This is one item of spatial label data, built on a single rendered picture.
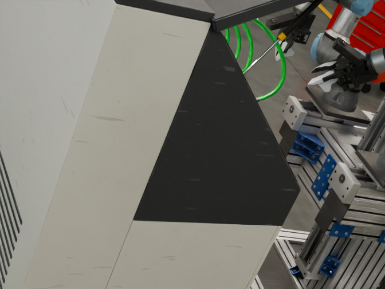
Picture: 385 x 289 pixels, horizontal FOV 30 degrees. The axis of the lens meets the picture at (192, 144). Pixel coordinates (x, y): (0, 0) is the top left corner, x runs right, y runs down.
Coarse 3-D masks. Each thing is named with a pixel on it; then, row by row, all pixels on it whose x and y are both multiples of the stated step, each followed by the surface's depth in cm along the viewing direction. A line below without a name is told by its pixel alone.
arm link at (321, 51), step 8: (344, 8) 294; (344, 16) 293; (352, 16) 292; (360, 16) 294; (336, 24) 296; (344, 24) 294; (352, 24) 294; (328, 32) 297; (336, 32) 296; (344, 32) 295; (320, 40) 299; (328, 40) 296; (344, 40) 295; (312, 48) 300; (320, 48) 298; (328, 48) 296; (312, 56) 302; (320, 56) 299; (328, 56) 296; (336, 56) 295
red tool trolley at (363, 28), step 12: (384, 0) 631; (336, 12) 668; (372, 12) 642; (384, 12) 633; (360, 24) 651; (372, 24) 643; (384, 24) 634; (360, 36) 653; (372, 36) 644; (384, 36) 635; (360, 48) 654; (372, 48) 645; (384, 72) 651; (384, 84) 682
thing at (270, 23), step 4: (292, 12) 262; (280, 16) 260; (284, 16) 260; (288, 16) 260; (292, 16) 260; (296, 16) 260; (268, 20) 259; (272, 20) 258; (276, 20) 258; (280, 20) 258; (284, 20) 258; (288, 20) 258; (292, 20) 259; (268, 24) 258; (272, 24) 257; (276, 24) 257; (280, 24) 258; (284, 24) 258; (288, 24) 259; (272, 28) 258; (276, 28) 258
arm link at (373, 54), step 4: (380, 48) 223; (372, 52) 224; (376, 52) 222; (380, 52) 222; (372, 56) 223; (376, 56) 222; (380, 56) 221; (372, 60) 222; (376, 60) 222; (380, 60) 221; (384, 60) 221; (372, 64) 223; (376, 64) 222; (380, 64) 222; (384, 64) 221; (376, 68) 223; (380, 68) 222; (384, 68) 222; (376, 72) 224; (380, 72) 224
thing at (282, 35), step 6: (318, 0) 203; (312, 6) 203; (306, 12) 204; (300, 18) 204; (294, 24) 205; (288, 30) 206; (282, 36) 206; (276, 42) 207; (270, 48) 208; (264, 54) 208; (258, 60) 209; (252, 66) 209; (246, 72) 210
